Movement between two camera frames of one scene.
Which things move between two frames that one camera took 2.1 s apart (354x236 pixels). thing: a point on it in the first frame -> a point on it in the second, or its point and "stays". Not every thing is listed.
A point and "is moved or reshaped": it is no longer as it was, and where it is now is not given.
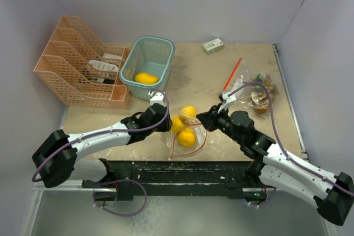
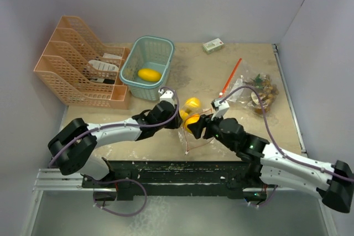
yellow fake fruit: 146,78 is moved or reshaped
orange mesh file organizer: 80,71 stays
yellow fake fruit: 186,137 -> 191,120
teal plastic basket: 145,65 stays
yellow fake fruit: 177,124 is moved or reshaped
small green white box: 213,46 stays
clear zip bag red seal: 187,136 is moved or reshaped
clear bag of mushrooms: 250,85 stays
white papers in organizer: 100,65 stays
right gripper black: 208,119 -> 205,121
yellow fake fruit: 189,111 -> 193,102
